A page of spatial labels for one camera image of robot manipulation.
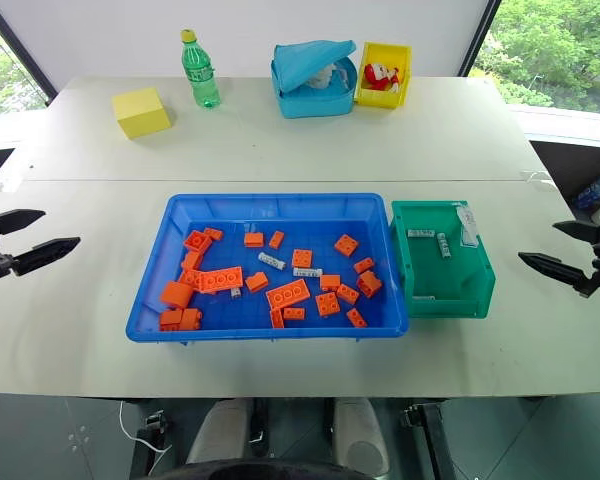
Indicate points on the blue water bottle pack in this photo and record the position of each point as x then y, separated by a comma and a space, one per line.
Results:
597, 190

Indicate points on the clear plastic label sleeve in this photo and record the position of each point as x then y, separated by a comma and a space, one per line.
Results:
467, 227

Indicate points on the green plastic bin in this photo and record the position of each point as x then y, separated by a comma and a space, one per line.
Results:
452, 280

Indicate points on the white battery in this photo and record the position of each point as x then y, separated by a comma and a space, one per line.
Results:
307, 272
271, 261
421, 233
443, 246
236, 292

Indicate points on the yellow sponge block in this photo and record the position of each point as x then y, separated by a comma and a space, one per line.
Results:
141, 112

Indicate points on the orange square building block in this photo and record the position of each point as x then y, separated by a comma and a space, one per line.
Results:
346, 245
198, 241
302, 258
327, 304

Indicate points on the small orange building block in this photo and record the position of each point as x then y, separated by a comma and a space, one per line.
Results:
347, 293
363, 265
294, 313
276, 240
213, 233
276, 318
356, 317
330, 282
253, 240

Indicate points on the blue plastic tray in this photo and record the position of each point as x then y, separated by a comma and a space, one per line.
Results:
220, 210

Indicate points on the green plastic bottle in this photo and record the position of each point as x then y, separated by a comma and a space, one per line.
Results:
201, 75

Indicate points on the yellow plastic bin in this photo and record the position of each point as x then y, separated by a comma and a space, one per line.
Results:
380, 97

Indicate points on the red and white toy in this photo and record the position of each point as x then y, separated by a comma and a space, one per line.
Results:
380, 76

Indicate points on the grey rounded robot leg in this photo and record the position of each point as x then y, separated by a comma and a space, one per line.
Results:
219, 430
357, 435

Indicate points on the white item in bag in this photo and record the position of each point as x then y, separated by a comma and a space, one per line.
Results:
324, 76

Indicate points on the blue lidded container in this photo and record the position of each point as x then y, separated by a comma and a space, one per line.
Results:
310, 95

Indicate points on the black table frame leg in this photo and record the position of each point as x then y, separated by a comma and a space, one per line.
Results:
150, 440
430, 440

